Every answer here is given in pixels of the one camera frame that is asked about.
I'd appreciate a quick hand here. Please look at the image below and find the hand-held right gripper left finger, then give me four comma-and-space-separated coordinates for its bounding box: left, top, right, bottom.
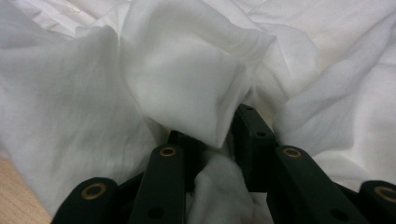
167, 130, 209, 194

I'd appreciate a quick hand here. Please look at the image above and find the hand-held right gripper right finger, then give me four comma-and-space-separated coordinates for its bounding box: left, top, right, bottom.
231, 104, 280, 193

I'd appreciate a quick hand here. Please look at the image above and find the white cloth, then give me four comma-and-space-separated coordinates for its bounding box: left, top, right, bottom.
0, 0, 396, 224

